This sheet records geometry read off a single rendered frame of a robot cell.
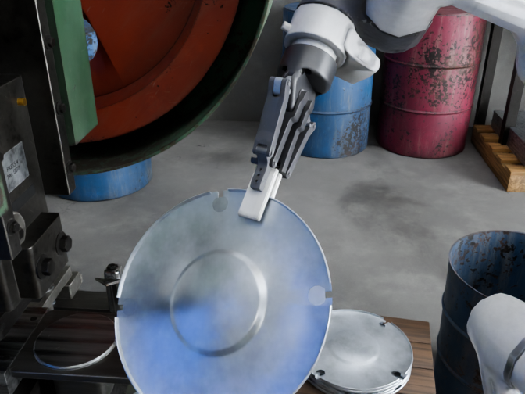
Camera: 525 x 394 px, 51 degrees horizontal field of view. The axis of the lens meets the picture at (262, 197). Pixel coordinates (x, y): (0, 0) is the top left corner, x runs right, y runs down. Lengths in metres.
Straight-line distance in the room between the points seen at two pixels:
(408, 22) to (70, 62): 0.46
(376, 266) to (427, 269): 0.22
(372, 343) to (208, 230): 0.84
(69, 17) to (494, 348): 0.77
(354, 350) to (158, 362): 0.81
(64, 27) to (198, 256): 0.36
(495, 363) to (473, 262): 1.01
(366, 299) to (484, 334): 1.39
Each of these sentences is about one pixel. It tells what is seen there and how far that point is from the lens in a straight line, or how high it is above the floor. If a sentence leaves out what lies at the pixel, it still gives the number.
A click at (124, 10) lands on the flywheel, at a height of 1.21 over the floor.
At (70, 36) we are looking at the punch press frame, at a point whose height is 1.21.
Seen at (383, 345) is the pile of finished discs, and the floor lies 0.39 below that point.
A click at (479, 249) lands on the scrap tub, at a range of 1.89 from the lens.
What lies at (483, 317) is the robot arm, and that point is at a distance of 0.92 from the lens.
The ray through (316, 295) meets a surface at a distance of 0.64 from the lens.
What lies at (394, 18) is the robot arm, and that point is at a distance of 0.75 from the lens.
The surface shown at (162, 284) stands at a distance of 0.73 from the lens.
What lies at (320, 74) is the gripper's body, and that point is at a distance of 0.73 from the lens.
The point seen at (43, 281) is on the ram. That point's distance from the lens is 0.82.
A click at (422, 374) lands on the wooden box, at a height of 0.35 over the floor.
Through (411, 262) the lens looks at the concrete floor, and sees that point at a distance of 2.54.
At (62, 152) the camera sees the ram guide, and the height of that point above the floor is 1.06.
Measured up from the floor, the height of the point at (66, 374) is 0.78.
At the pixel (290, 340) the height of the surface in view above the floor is 0.93.
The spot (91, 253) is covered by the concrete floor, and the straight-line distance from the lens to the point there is 2.63.
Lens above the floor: 1.36
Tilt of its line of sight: 27 degrees down
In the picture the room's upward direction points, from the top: straight up
